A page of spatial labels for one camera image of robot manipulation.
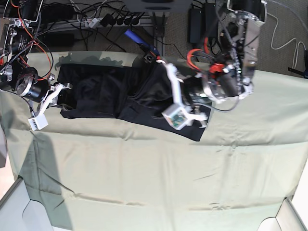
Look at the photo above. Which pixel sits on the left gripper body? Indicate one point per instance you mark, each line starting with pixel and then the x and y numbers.
pixel 181 95

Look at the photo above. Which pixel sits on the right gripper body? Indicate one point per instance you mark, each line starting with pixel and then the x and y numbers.
pixel 51 96

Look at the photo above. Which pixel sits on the black T-shirt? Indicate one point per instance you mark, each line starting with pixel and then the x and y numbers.
pixel 135 94

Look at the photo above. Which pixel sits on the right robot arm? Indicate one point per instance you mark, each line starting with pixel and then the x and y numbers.
pixel 17 77

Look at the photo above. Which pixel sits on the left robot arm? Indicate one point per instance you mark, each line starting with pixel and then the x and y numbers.
pixel 227 76

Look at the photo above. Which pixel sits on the black adapter on left floor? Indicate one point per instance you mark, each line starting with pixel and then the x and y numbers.
pixel 58 39

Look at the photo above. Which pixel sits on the green table cloth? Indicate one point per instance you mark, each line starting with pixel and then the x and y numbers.
pixel 112 175

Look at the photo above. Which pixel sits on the black power adapter brick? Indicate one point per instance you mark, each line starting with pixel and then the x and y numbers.
pixel 195 27

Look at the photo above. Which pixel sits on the blue orange bar clamp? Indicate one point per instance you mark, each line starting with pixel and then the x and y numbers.
pixel 151 54

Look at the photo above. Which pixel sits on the black power strip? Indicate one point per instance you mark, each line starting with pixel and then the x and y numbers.
pixel 111 20

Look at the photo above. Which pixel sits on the white bin lower left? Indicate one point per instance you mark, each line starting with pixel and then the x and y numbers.
pixel 19 213

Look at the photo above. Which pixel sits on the white bin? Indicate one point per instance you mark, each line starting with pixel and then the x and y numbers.
pixel 287 219
pixel 19 213

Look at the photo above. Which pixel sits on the white bin lower right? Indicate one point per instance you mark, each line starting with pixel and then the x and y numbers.
pixel 287 219

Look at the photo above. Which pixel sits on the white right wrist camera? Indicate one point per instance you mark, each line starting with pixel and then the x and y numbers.
pixel 38 123

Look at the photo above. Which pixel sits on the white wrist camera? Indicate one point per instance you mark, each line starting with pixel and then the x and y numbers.
pixel 38 123
pixel 177 116

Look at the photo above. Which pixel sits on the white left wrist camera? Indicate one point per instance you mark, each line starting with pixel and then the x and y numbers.
pixel 177 116

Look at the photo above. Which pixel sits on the aluminium frame post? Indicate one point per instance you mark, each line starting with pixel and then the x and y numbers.
pixel 159 22

